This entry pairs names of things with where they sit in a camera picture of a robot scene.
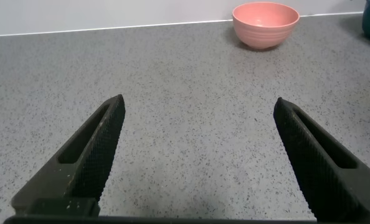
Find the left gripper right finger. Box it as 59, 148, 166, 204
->
272, 96, 370, 223

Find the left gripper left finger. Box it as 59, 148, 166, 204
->
10, 94, 126, 218

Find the pink plastic bowl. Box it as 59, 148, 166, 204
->
232, 1, 301, 50

